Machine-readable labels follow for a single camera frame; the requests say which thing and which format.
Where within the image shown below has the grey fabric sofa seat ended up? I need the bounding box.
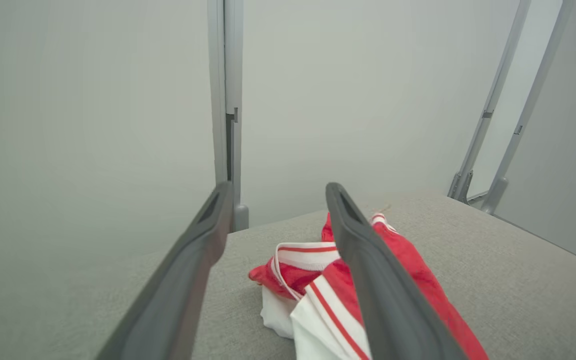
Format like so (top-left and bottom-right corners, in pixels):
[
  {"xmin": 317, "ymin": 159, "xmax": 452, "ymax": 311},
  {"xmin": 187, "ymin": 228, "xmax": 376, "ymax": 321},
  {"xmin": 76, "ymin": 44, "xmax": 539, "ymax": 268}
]
[{"xmin": 0, "ymin": 190, "xmax": 576, "ymax": 360}]

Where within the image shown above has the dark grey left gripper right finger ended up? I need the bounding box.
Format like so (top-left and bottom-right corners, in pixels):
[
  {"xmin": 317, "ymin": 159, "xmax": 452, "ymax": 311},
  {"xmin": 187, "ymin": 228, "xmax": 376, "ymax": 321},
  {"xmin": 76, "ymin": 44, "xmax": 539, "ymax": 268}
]
[{"xmin": 326, "ymin": 183, "xmax": 469, "ymax": 360}]

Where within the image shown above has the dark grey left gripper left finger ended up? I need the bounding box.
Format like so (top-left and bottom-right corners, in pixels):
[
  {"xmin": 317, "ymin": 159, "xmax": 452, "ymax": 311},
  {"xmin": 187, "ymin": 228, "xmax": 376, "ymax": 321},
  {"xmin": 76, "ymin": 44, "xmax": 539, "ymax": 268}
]
[{"xmin": 95, "ymin": 181, "xmax": 234, "ymax": 360}]

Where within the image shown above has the grey partition joint post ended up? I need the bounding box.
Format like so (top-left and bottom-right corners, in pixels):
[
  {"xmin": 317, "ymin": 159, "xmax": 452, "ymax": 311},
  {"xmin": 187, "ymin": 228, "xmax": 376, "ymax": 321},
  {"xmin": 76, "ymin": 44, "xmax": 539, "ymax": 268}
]
[{"xmin": 207, "ymin": 0, "xmax": 250, "ymax": 232}]

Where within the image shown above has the grey slanted frame post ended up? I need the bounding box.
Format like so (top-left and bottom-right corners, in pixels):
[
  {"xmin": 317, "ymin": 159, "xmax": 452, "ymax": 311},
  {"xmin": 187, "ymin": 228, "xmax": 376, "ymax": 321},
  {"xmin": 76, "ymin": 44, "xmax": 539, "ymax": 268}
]
[
  {"xmin": 447, "ymin": 0, "xmax": 532, "ymax": 203},
  {"xmin": 479, "ymin": 0, "xmax": 575, "ymax": 216}
]

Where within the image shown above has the red shirt with white sleeves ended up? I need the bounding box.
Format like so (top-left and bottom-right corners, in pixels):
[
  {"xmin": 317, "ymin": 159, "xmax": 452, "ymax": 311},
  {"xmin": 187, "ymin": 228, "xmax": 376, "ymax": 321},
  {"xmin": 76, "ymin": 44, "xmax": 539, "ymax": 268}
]
[{"xmin": 248, "ymin": 212, "xmax": 490, "ymax": 360}]

